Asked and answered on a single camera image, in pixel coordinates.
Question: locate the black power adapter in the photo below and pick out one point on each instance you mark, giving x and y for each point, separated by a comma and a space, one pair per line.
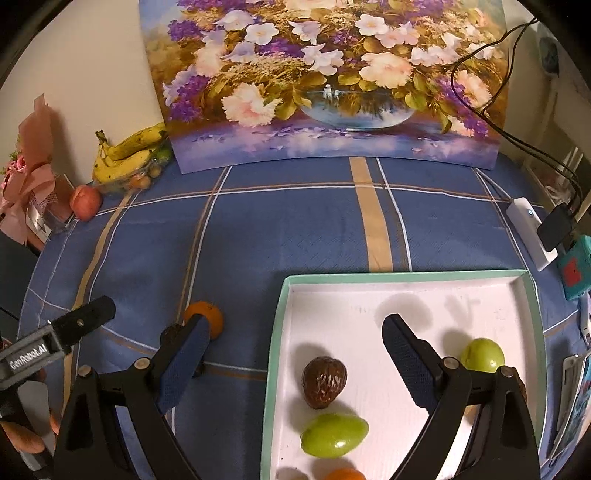
556, 226

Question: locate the large green apple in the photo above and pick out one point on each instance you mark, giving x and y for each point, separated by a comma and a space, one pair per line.
334, 435

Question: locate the teal box with red print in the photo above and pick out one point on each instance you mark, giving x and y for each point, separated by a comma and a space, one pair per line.
575, 270

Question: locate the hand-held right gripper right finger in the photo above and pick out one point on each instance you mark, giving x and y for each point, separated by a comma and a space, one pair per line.
411, 364

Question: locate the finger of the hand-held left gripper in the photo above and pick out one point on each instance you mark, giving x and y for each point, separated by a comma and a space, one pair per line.
83, 321

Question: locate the large dark brown date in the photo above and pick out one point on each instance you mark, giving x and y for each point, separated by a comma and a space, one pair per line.
324, 378

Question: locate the glossy printed packet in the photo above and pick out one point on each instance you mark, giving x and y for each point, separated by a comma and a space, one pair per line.
572, 406

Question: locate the bunch of bananas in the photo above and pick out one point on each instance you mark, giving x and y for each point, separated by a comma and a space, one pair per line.
124, 164

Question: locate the person's left hand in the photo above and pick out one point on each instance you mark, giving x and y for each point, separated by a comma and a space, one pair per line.
25, 441

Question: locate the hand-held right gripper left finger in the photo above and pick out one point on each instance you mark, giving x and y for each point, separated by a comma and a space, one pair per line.
184, 364

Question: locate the orange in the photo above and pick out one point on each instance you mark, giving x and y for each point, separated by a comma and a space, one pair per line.
211, 316
344, 475

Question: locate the flower painting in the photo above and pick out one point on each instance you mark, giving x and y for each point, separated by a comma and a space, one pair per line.
323, 69

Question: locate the red apple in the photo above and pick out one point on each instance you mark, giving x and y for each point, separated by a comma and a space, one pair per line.
85, 202

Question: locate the clear container of small fruit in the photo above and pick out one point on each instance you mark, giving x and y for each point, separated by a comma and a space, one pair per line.
145, 181

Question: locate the small green fruit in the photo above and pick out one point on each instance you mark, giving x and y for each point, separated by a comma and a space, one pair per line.
482, 354

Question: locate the blue plaid tablecloth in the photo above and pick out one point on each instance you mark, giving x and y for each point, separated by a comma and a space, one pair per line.
277, 221

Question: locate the white tray with teal rim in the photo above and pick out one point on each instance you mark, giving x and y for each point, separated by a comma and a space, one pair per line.
360, 314

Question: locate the pink wrapped bouquet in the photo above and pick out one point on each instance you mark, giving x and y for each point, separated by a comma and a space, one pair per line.
27, 175

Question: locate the white power strip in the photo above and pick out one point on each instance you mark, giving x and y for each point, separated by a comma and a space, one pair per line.
526, 226

